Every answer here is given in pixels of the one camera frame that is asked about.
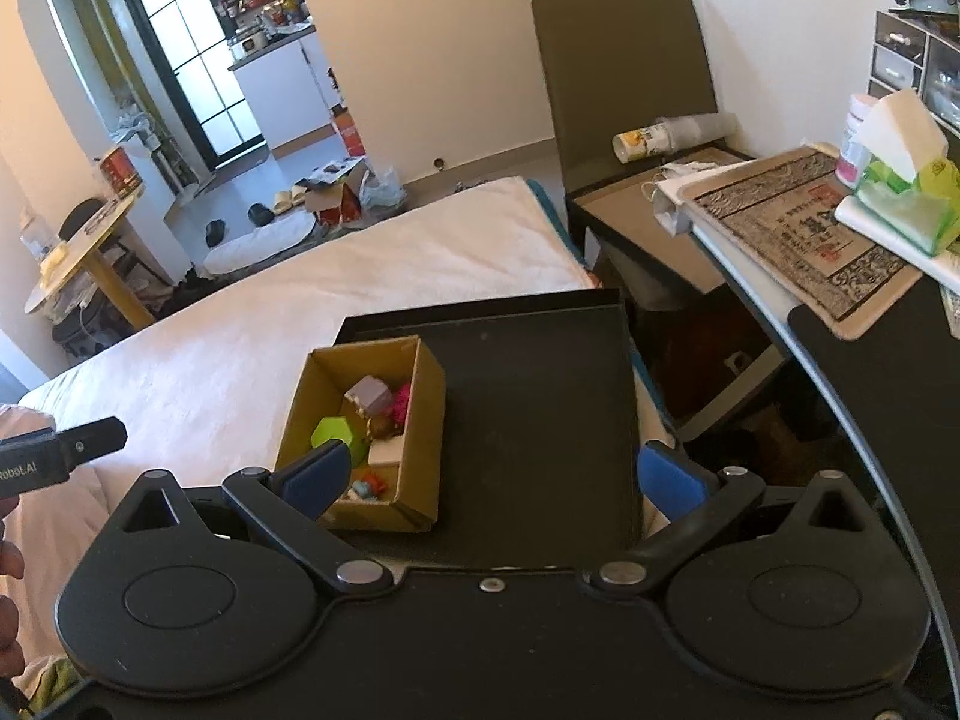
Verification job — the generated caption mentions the small teal orange figurine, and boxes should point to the small teal orange figurine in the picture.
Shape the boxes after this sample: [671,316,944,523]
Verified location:
[343,470,391,502]

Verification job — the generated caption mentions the lime green hexagonal container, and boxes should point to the lime green hexagonal container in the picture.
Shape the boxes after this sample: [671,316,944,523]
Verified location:
[311,416,370,468]

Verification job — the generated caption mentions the brown cardboard box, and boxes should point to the brown cardboard box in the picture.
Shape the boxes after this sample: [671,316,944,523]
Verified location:
[275,337,446,533]

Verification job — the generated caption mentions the grey white block toy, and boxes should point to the grey white block toy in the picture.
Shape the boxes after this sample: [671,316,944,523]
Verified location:
[343,376,394,418]

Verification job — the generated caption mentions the red round figurine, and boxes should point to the red round figurine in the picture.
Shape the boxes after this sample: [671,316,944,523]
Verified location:
[389,382,412,433]

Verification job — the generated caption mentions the brown haired red figurine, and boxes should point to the brown haired red figurine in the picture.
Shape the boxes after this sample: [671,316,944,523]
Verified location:
[366,413,404,466]

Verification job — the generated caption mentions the person left hand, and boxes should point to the person left hand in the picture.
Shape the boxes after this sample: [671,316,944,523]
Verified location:
[0,538,26,679]

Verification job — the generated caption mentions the pink duvet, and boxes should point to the pink duvet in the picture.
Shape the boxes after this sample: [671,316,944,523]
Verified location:
[2,466,109,718]

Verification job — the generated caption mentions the black side table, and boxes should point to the black side table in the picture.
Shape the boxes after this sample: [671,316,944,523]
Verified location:
[565,166,784,442]

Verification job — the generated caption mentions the black shallow tray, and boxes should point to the black shallow tray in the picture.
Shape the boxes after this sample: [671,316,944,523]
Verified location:
[337,289,643,569]

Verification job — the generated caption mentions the yellow wooden round table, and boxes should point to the yellow wooden round table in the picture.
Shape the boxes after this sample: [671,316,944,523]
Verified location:
[23,187,155,332]

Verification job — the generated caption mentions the white floor mat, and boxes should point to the white floor mat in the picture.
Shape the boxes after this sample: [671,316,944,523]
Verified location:
[202,208,316,277]

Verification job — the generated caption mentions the black slipper left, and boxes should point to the black slipper left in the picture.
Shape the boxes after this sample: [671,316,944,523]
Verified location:
[205,220,226,249]

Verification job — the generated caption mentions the black slipper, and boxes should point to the black slipper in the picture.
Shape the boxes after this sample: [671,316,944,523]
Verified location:
[205,220,226,249]
[247,203,275,227]

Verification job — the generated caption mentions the black slipper right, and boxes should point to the black slipper right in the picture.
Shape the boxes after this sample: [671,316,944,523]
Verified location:
[247,203,275,227]

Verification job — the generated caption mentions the yellow slipper left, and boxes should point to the yellow slipper left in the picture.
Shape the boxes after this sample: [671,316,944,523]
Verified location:
[272,190,293,215]

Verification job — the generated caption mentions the yellow slipper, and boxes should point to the yellow slipper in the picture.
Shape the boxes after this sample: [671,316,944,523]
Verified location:
[272,190,293,215]
[291,184,308,205]

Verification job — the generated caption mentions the open cardboard box on floor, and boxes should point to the open cardboard box on floor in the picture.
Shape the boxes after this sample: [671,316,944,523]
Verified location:
[293,158,368,226]

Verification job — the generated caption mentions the red tin can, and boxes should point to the red tin can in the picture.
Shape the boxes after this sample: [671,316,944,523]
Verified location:
[98,145,143,199]

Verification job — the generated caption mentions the yellow slipper right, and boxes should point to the yellow slipper right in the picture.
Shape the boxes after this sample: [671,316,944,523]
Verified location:
[291,184,308,205]

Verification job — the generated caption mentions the white plastic bag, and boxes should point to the white plastic bag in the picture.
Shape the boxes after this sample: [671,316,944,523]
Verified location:
[359,167,407,213]

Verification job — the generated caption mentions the white face mask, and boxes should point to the white face mask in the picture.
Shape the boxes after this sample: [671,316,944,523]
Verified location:
[641,161,719,202]

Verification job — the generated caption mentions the orange box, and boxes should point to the orange box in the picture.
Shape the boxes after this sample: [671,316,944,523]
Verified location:
[332,106,366,158]

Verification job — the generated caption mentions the stacked paper cups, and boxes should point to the stacked paper cups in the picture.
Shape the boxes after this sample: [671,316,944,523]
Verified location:
[612,112,739,164]

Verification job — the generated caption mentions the green tissue pack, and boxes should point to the green tissue pack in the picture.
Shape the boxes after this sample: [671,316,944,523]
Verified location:
[835,88,958,255]

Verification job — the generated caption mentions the olive green chair back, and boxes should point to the olive green chair back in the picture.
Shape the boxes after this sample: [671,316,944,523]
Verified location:
[532,0,718,197]

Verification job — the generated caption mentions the grey drawer organizer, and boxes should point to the grey drawer organizer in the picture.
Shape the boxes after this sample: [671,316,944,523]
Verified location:
[867,11,958,140]

